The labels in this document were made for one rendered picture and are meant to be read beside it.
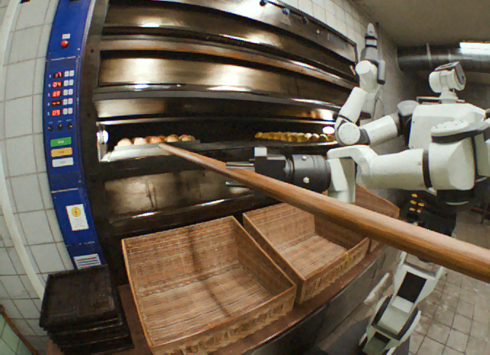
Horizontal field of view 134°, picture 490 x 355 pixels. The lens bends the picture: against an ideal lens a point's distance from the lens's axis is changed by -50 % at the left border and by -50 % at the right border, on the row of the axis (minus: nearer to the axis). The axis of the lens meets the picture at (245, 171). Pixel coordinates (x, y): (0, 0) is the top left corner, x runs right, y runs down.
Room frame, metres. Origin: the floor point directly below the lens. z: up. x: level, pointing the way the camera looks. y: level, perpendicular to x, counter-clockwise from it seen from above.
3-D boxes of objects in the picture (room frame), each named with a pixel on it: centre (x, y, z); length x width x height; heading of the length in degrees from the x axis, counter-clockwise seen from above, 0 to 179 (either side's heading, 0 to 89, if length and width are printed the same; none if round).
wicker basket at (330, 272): (0.94, -0.34, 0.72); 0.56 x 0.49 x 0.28; 122
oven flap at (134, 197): (1.16, -0.19, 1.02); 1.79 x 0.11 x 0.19; 122
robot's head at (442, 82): (0.43, -0.60, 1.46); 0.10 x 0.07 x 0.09; 178
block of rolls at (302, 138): (1.85, -0.44, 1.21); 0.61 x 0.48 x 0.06; 32
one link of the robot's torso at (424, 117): (0.42, -0.66, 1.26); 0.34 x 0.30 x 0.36; 178
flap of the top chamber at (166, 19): (1.16, -0.19, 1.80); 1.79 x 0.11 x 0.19; 122
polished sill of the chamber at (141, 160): (1.18, -0.17, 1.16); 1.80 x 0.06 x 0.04; 122
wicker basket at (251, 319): (0.62, 0.16, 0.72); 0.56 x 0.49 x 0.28; 123
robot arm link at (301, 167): (0.44, -0.08, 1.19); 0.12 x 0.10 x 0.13; 88
